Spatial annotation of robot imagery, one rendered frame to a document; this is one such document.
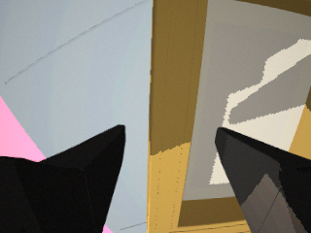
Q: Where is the gold picture frame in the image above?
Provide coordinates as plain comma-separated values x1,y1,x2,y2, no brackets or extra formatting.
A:
147,0,311,233

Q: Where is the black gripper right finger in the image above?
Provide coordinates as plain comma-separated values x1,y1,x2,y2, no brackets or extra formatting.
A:
215,127,311,233

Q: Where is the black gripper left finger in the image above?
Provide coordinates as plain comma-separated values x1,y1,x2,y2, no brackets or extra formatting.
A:
0,124,125,233

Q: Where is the grey flat board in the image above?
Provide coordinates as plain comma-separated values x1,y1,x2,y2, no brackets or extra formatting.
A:
0,0,152,233

